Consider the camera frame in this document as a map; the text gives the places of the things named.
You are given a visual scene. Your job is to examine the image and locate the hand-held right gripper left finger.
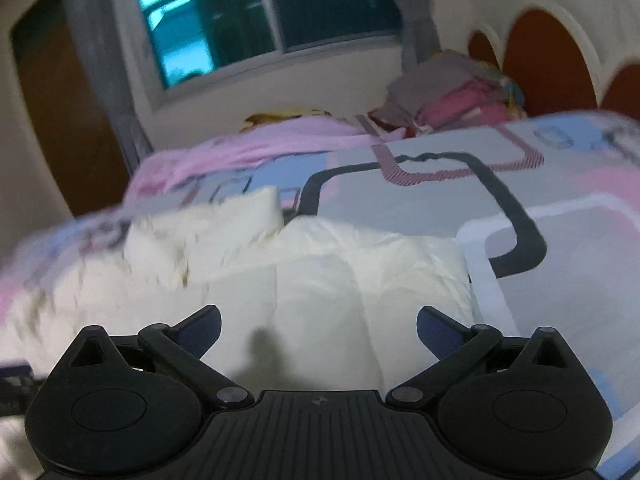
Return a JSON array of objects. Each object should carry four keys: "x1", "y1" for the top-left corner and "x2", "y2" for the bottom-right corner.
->
[{"x1": 50, "y1": 304, "x2": 253, "y2": 408}]

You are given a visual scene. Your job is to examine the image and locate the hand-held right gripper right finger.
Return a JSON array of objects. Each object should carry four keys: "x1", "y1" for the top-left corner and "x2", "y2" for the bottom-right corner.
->
[{"x1": 386, "y1": 305, "x2": 588, "y2": 408}]

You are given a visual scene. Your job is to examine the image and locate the white garment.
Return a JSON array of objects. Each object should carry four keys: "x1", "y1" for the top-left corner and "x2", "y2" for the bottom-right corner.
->
[{"x1": 0, "y1": 186, "x2": 476, "y2": 480}]

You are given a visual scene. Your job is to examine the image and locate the pile of clothes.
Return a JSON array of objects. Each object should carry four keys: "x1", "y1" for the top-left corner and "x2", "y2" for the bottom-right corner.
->
[{"x1": 367, "y1": 50, "x2": 528, "y2": 138}]

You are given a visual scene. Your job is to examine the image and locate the patterned grey bed sheet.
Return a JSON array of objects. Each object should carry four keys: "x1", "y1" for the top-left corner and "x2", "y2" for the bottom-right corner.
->
[{"x1": 0, "y1": 110, "x2": 640, "y2": 480}]

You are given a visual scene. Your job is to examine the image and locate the pink blanket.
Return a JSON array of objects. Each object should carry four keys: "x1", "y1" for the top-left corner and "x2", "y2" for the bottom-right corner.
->
[{"x1": 125, "y1": 112, "x2": 401, "y2": 206}]

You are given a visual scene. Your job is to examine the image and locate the yellow cloth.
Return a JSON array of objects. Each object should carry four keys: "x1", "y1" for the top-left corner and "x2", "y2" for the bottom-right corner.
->
[{"x1": 242, "y1": 109, "x2": 331, "y2": 131}]

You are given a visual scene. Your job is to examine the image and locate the brown wooden door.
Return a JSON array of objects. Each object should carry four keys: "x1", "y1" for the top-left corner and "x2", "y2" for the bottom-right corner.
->
[{"x1": 10, "y1": 0, "x2": 133, "y2": 216}]

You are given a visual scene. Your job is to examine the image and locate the grey curtain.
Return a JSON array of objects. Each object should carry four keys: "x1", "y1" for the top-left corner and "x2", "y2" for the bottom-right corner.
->
[
  {"x1": 60, "y1": 0, "x2": 151, "y2": 171},
  {"x1": 372, "y1": 0, "x2": 438, "y2": 73}
]

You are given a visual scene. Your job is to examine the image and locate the scalloped white and brown headboard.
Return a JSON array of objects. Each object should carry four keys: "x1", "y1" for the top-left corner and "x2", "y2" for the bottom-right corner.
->
[{"x1": 430, "y1": 0, "x2": 640, "y2": 121}]

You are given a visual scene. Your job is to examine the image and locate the window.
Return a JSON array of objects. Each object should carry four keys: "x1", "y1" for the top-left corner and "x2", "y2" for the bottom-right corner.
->
[{"x1": 107, "y1": 0, "x2": 416, "y2": 106}]

